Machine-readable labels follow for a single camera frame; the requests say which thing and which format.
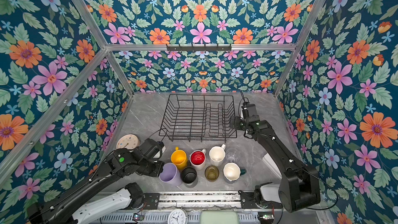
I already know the yellow mug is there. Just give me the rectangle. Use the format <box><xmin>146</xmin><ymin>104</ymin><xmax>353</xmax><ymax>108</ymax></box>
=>
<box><xmin>171</xmin><ymin>147</ymin><xmax>188</xmax><ymax>171</ymax></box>

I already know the lavender plastic cup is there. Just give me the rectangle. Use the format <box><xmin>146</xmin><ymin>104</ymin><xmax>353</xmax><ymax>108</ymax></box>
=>
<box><xmin>159</xmin><ymin>163</ymin><xmax>182</xmax><ymax>186</ymax></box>

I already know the black mug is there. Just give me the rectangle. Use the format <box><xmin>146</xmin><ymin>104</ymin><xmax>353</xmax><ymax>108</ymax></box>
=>
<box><xmin>180</xmin><ymin>167</ymin><xmax>197</xmax><ymax>184</ymax></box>

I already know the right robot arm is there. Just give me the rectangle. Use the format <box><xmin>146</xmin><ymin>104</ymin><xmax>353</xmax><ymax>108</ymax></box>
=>
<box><xmin>230</xmin><ymin>116</ymin><xmax>321</xmax><ymax>213</ymax></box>

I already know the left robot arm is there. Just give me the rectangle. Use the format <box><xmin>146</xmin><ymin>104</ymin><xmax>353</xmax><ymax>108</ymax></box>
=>
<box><xmin>27</xmin><ymin>139</ymin><xmax>164</xmax><ymax>224</ymax></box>

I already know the round beige kitchen timer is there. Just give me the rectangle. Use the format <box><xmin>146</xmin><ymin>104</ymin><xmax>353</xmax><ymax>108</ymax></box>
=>
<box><xmin>116</xmin><ymin>134</ymin><xmax>141</xmax><ymax>150</ymax></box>

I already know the clear glass cup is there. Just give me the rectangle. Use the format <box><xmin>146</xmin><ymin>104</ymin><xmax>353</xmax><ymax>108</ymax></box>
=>
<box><xmin>226</xmin><ymin>147</ymin><xmax>241</xmax><ymax>163</ymax></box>

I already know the cream white mug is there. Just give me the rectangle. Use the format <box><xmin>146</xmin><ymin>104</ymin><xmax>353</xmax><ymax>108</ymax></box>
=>
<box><xmin>209</xmin><ymin>144</ymin><xmax>226</xmax><ymax>167</ymax></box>

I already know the red interior white mug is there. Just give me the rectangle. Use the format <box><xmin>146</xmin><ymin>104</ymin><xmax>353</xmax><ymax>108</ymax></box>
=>
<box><xmin>189</xmin><ymin>149</ymin><xmax>206</xmax><ymax>170</ymax></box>

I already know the olive green glass cup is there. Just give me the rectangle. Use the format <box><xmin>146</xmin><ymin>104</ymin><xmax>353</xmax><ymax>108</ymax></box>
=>
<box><xmin>205</xmin><ymin>166</ymin><xmax>219</xmax><ymax>182</ymax></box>

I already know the white analog clock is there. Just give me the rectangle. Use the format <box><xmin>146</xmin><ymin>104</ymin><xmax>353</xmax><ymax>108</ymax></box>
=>
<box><xmin>167</xmin><ymin>208</ymin><xmax>189</xmax><ymax>224</ymax></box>

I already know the pale green sponge pad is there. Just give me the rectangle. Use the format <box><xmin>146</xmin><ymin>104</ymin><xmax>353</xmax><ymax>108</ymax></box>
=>
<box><xmin>200</xmin><ymin>211</ymin><xmax>239</xmax><ymax>224</ymax></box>

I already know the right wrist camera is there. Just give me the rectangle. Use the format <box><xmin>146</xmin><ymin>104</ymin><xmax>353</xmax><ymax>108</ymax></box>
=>
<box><xmin>241</xmin><ymin>101</ymin><xmax>258</xmax><ymax>119</ymax></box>

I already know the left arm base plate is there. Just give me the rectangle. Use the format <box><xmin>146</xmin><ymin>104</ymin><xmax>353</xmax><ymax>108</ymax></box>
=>
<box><xmin>125</xmin><ymin>193</ymin><xmax>160</xmax><ymax>211</ymax></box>

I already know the white mug green handle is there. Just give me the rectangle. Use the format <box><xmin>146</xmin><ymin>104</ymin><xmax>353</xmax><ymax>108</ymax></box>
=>
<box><xmin>223</xmin><ymin>162</ymin><xmax>246</xmax><ymax>183</ymax></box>

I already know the black wire dish rack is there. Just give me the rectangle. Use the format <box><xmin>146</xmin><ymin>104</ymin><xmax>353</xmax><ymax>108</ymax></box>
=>
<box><xmin>159</xmin><ymin>94</ymin><xmax>237</xmax><ymax>142</ymax></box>

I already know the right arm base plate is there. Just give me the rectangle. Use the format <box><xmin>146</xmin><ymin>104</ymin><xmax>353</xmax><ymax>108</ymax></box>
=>
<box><xmin>238</xmin><ymin>190</ymin><xmax>283</xmax><ymax>209</ymax></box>

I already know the wall hook rail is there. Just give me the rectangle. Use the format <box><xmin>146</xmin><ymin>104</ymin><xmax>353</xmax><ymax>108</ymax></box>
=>
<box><xmin>166</xmin><ymin>44</ymin><xmax>232</xmax><ymax>52</ymax></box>

